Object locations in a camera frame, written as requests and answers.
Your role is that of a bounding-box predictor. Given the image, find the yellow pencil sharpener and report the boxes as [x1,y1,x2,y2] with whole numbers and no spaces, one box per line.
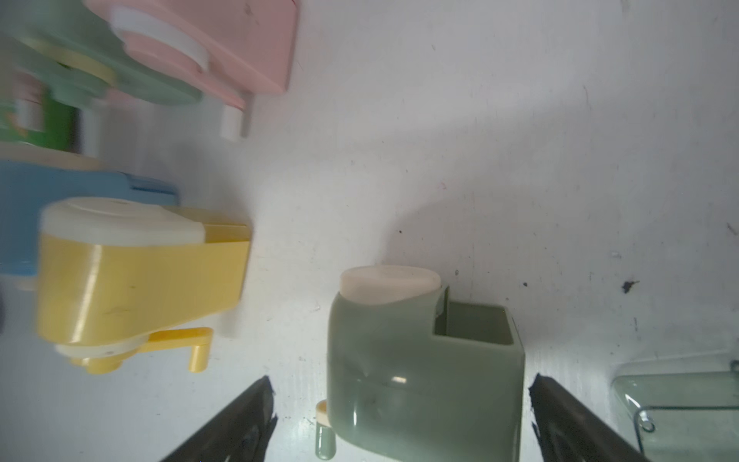
[37,198,252,375]

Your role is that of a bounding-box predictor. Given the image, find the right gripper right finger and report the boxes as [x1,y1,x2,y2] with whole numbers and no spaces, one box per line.
[529,375,647,462]

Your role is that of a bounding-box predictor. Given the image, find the green snack bag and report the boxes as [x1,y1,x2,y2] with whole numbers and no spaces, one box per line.
[1,92,77,152]

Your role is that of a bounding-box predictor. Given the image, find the pink pencil sharpener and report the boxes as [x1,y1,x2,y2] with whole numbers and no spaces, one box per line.
[84,0,299,141]

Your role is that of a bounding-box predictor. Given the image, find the clear dark green tray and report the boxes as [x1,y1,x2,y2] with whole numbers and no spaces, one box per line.
[611,360,738,461]

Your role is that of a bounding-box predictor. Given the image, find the blue pencil sharpener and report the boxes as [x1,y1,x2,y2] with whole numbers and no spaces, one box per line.
[1,142,179,278]

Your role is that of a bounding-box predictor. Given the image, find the mint green pencil sharpener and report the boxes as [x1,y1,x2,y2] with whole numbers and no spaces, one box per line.
[1,1,202,109]

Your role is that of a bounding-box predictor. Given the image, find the sage green pencil sharpener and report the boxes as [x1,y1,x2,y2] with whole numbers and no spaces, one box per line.
[316,266,525,461]

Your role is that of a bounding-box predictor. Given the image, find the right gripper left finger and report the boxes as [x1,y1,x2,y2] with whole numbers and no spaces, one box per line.
[164,375,278,462]

